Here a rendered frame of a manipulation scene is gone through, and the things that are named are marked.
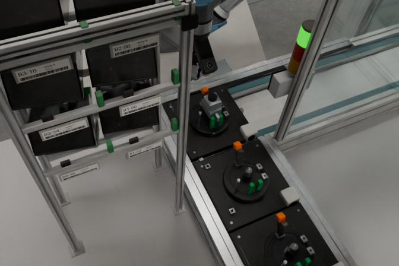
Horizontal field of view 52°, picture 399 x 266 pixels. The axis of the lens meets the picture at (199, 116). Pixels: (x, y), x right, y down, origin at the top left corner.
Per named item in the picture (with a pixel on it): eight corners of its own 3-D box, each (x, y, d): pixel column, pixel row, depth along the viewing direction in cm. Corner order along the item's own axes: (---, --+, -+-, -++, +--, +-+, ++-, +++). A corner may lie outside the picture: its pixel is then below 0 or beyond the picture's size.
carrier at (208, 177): (193, 166, 129) (195, 145, 119) (258, 142, 136) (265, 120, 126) (227, 234, 116) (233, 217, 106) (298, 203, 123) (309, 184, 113)
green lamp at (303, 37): (293, 38, 107) (297, 23, 103) (308, 33, 108) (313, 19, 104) (303, 50, 104) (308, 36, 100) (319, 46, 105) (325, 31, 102)
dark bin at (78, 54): (27, 59, 98) (19, 29, 95) (82, 52, 101) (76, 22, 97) (10, 111, 74) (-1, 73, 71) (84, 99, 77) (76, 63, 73)
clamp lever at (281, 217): (275, 233, 112) (275, 214, 108) (281, 230, 113) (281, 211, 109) (282, 242, 109) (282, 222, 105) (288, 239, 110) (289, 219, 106)
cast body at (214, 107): (200, 104, 134) (202, 91, 129) (212, 100, 136) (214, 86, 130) (212, 123, 130) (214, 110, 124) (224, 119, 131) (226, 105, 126)
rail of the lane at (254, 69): (145, 114, 151) (143, 96, 142) (337, 53, 177) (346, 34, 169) (149, 126, 148) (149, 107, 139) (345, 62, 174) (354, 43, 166)
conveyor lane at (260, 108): (163, 123, 149) (162, 106, 141) (346, 63, 174) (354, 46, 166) (195, 187, 134) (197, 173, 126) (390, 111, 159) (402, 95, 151)
